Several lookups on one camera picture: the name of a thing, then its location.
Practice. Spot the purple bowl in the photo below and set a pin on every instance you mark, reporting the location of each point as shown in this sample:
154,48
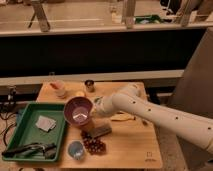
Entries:
77,111

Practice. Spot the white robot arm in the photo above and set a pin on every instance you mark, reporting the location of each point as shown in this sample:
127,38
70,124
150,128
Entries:
194,128

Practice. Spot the green sponge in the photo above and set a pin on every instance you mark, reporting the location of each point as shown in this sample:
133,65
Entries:
98,100

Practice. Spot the small metal cup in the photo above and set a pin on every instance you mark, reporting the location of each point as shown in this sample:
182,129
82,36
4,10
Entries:
89,84

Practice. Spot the yellow banana toy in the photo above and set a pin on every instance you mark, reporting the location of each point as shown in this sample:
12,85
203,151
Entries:
122,117

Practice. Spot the orange bowl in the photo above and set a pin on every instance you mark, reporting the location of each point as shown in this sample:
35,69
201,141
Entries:
89,126

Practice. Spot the grey sponge block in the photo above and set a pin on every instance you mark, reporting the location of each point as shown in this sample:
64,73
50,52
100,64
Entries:
100,131

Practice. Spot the bunch of dark grapes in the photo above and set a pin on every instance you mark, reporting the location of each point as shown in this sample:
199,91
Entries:
94,146

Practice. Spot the small blue bowl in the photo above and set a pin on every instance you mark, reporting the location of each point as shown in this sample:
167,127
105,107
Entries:
76,150

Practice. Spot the white folded cloth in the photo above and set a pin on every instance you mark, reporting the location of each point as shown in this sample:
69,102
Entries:
46,124

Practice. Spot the green box in background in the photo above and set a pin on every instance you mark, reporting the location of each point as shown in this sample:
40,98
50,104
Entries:
152,19

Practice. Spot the dark tools in tray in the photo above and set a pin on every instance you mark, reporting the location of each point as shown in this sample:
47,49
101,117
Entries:
48,150

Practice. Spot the green plastic tray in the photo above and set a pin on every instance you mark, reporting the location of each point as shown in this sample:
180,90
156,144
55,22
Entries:
26,132

